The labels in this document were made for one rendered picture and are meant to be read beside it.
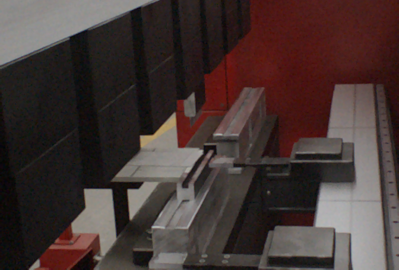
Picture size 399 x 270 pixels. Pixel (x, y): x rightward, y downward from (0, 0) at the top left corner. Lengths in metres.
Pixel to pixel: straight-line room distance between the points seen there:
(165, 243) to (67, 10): 0.62
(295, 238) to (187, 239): 0.28
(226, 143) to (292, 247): 0.81
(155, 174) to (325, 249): 0.51
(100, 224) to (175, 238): 2.75
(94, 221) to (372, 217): 2.93
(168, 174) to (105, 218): 2.68
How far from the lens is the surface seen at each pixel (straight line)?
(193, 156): 1.50
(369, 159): 1.51
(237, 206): 1.60
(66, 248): 3.46
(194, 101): 1.39
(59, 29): 0.71
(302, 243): 1.01
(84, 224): 4.02
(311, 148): 1.41
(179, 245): 1.27
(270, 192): 1.92
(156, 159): 1.50
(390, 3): 2.24
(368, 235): 1.17
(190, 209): 1.32
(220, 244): 1.42
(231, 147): 1.79
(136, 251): 1.36
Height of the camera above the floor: 1.43
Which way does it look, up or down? 15 degrees down
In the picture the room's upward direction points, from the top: 4 degrees counter-clockwise
